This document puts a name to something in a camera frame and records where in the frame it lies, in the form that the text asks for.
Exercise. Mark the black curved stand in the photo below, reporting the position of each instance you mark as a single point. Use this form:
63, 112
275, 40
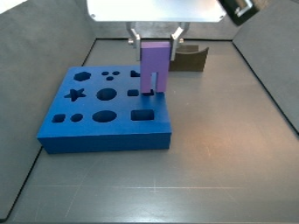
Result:
190, 59

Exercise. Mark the purple double-square peg block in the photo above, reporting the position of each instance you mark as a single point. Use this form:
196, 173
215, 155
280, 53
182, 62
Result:
155, 63

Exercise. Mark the blue foam shape board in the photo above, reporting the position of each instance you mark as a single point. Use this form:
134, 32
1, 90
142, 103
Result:
102, 114

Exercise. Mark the silver gripper plate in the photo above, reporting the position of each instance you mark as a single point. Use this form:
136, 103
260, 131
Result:
131, 11

